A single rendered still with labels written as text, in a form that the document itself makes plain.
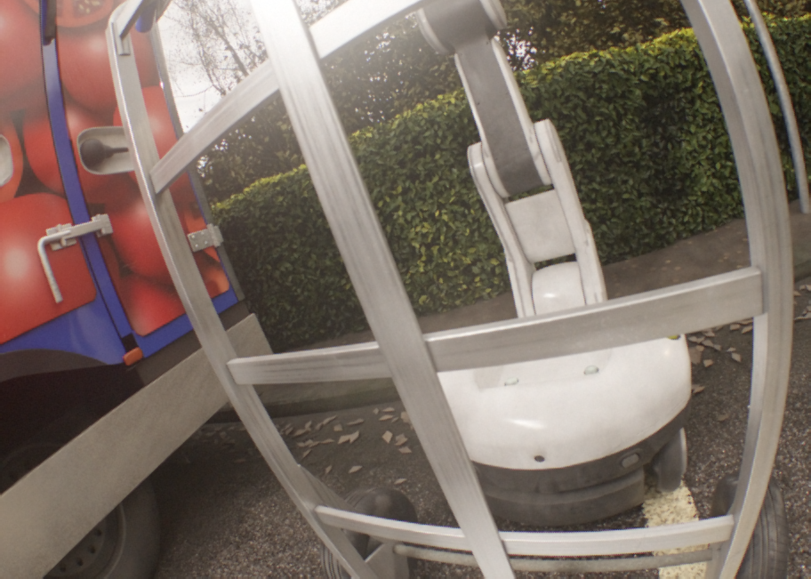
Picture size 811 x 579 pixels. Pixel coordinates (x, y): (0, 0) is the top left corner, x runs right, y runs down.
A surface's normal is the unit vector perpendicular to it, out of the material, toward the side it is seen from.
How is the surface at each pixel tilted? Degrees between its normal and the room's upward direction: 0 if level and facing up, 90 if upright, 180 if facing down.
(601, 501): 90
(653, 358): 35
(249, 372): 90
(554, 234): 109
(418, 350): 90
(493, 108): 78
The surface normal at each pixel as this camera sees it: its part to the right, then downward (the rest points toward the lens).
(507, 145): -0.48, 0.14
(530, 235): -0.29, 0.62
